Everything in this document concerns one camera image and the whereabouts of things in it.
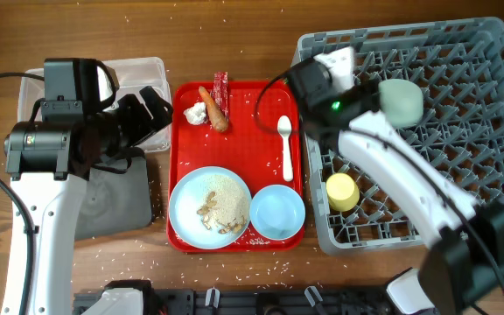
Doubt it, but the mint green bowl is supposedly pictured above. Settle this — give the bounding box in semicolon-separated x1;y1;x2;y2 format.
378;79;424;128

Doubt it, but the yellow plastic cup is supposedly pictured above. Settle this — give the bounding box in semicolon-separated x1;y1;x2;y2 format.
325;173;360;212

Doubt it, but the small light blue saucer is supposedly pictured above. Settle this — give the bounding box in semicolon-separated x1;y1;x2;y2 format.
249;185;305;241

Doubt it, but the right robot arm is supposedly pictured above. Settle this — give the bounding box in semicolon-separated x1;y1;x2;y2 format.
283;56;504;314

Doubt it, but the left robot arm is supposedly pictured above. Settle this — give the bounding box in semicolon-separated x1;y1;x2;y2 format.
2;58;173;314

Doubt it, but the grey dishwasher rack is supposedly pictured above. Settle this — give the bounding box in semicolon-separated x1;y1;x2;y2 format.
293;17;504;256

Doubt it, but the crumpled white tissue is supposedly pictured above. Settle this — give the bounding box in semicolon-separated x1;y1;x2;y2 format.
184;101;208;125

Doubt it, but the clear plastic bin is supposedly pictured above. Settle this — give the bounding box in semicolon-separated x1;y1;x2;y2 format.
17;57;172;153

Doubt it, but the orange carrot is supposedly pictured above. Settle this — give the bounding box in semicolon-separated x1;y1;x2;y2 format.
199;86;228;133

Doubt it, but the red snack wrapper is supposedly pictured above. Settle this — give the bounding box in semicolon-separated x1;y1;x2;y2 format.
212;72;229;119

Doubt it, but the black plastic tray bin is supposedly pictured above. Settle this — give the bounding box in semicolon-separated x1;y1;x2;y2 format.
75;148;152;241

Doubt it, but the white plastic spoon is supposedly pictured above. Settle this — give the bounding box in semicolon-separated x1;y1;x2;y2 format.
276;115;294;182

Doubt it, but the large light blue plate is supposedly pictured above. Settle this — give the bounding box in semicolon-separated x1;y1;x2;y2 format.
169;166;251;250

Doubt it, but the red plastic serving tray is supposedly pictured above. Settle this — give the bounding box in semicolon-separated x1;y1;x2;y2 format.
166;80;305;253

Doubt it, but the peanut shells and rice pile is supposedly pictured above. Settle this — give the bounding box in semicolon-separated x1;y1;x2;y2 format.
196;175;249;235

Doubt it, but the right black camera cable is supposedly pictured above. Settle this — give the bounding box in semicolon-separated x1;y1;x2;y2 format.
254;72;504;315

